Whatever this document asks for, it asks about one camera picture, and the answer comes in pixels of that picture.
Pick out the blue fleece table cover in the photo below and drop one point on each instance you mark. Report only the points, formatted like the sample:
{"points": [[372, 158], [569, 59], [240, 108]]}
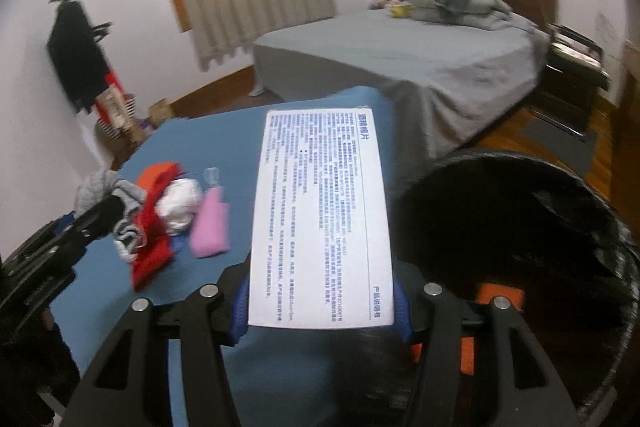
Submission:
{"points": [[278, 377]]}

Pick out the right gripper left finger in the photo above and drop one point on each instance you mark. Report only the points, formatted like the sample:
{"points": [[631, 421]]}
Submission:
{"points": [[128, 381]]}

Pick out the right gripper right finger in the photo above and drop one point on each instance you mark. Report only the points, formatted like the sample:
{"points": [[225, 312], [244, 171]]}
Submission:
{"points": [[514, 381]]}

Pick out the white instruction leaflet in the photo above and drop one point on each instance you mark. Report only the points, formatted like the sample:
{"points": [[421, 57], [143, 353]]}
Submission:
{"points": [[320, 255]]}

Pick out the black lined trash bin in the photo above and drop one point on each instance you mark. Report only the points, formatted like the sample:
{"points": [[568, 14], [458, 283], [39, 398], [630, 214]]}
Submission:
{"points": [[489, 223]]}

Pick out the bed with grey sheet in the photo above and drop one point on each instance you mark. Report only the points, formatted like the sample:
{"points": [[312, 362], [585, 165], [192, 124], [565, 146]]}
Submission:
{"points": [[446, 83]]}

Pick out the brown paper bag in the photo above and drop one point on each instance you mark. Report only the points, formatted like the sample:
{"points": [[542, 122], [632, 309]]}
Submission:
{"points": [[160, 112]]}

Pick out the grey sock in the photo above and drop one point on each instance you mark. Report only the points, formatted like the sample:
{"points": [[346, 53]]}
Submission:
{"points": [[120, 202]]}

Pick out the red hanging garment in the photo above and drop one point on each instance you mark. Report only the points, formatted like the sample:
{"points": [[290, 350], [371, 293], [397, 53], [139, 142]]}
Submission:
{"points": [[111, 101]]}

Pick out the striped basket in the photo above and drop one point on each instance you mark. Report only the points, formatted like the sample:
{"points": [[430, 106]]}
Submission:
{"points": [[119, 124]]}

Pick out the grey floor mat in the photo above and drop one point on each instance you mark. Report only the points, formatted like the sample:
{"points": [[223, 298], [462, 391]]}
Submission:
{"points": [[573, 150]]}

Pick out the yellow plush toy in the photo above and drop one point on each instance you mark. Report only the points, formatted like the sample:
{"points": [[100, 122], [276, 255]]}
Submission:
{"points": [[401, 11]]}

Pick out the red knit cloth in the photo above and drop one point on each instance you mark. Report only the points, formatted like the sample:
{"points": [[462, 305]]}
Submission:
{"points": [[154, 251]]}

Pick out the folded grey blankets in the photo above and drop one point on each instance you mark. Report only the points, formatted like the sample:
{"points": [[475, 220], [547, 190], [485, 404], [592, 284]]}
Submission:
{"points": [[483, 14]]}

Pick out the pink mesh bag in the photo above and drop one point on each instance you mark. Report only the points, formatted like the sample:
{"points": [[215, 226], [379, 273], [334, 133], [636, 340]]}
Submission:
{"points": [[209, 235]]}

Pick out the black jacket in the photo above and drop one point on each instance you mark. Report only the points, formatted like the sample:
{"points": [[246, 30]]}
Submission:
{"points": [[76, 56]]}

